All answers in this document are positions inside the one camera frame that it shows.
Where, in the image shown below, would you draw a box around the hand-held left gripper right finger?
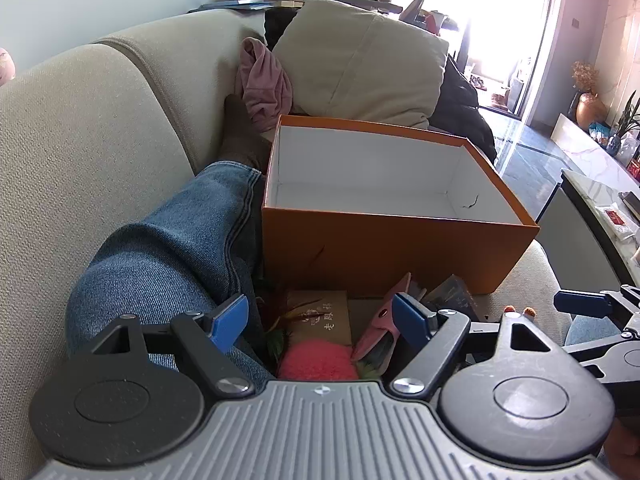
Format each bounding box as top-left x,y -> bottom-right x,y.
390,292 -> 568,403

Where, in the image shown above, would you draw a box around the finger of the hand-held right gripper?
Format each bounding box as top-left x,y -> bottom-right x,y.
563,326 -> 640,369
553,284 -> 640,320

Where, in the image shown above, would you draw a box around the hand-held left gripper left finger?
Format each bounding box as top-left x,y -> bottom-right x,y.
89,292 -> 257,401

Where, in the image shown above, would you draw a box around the pink packet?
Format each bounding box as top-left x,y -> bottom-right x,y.
351,272 -> 413,365

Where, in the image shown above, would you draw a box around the dark feather toy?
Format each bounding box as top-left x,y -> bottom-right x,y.
254,245 -> 326,377

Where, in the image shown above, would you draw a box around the dark printed box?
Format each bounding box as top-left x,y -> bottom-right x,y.
422,274 -> 482,322

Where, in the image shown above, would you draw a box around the brown printed packet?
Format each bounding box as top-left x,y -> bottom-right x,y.
286,290 -> 353,347

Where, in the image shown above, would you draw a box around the orange cardboard box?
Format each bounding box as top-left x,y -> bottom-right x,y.
261,114 -> 541,297

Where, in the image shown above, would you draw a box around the pink fluffy ball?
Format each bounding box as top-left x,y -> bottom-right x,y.
276,338 -> 360,382

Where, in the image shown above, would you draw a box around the person's right leg in jeans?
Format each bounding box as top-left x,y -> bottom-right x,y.
564,316 -> 622,347

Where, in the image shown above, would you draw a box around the person's leg in jeans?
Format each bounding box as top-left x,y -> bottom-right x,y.
65,160 -> 278,392
564,316 -> 622,347

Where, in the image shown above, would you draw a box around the red white packet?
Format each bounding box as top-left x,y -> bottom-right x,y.
601,204 -> 640,241

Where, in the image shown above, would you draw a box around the person's left leg in jeans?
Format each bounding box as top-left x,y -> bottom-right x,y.
65,160 -> 278,392

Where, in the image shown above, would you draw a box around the marble top coffee table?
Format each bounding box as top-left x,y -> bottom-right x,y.
536,167 -> 640,293

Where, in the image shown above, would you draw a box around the white marble cabinet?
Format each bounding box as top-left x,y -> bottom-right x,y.
550,112 -> 640,183

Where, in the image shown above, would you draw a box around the brown sock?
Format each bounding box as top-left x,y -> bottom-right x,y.
216,94 -> 273,171

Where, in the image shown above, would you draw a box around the green potted plant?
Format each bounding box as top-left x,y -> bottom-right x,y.
606,91 -> 640,156

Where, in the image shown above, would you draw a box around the copper vase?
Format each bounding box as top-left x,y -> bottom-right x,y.
575,92 -> 608,129

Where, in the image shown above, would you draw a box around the black jacket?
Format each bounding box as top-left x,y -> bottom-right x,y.
430,54 -> 499,165

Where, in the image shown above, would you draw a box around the dried flowers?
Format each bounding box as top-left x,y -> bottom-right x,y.
571,60 -> 600,94

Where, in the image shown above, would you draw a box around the pink cloth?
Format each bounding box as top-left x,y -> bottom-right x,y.
236,37 -> 294,133

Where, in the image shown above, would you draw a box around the beige sofa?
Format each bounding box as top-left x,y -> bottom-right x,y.
0,9 -> 573,480

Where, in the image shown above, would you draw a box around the beige cushion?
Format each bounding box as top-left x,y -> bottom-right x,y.
272,0 -> 450,129

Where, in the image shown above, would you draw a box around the red object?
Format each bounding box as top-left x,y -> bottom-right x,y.
424,10 -> 447,37

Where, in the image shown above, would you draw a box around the dark table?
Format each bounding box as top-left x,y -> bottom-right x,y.
295,0 -> 404,15

